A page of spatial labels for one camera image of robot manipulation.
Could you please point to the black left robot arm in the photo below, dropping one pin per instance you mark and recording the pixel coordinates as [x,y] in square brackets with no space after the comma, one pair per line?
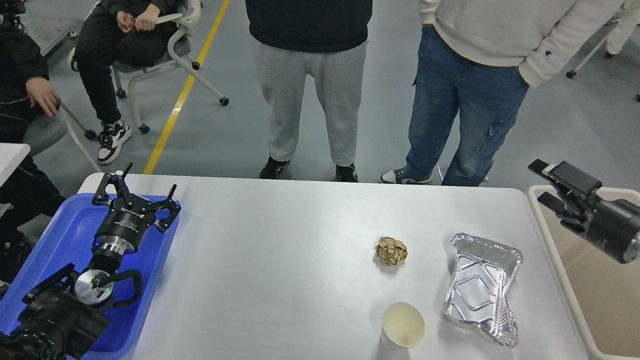
[85,289]

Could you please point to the white chair leg with caster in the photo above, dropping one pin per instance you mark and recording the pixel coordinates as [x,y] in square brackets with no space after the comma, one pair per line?
[572,73]

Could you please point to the white side table corner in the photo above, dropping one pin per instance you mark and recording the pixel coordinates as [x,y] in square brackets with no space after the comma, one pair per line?
[11,155]

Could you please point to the crushed aluminium foil tray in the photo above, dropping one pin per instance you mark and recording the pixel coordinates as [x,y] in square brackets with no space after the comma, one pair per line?
[476,299]

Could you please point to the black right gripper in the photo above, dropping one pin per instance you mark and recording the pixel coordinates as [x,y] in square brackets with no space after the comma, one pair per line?
[611,225]

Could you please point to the beige plastic bin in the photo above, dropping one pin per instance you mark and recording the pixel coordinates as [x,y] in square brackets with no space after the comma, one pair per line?
[603,295]

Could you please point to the blue plastic tray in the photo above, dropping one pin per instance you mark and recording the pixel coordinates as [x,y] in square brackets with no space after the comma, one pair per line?
[68,239]

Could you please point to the person in black at left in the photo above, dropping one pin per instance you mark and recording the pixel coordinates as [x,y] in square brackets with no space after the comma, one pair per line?
[26,92]

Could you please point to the person in white at corner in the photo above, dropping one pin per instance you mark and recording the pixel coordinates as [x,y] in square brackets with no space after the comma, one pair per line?
[628,19]

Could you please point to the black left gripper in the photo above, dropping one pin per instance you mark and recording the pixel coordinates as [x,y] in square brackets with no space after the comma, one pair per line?
[122,223]

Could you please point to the seated person in black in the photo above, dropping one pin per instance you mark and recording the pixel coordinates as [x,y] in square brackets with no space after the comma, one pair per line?
[124,30]

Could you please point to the person in blue jeans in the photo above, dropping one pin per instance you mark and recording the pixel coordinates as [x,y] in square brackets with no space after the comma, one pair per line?
[476,61]

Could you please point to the white grey office chair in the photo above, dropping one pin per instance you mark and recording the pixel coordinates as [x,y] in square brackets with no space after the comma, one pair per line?
[176,56]

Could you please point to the grey chair at left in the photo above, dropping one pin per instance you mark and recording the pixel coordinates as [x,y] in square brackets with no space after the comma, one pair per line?
[43,132]

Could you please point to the white paper cup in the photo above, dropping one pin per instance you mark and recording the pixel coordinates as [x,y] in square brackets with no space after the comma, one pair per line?
[402,326]

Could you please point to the crumpled brown paper ball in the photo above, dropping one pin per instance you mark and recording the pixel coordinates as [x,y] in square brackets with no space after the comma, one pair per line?
[391,251]

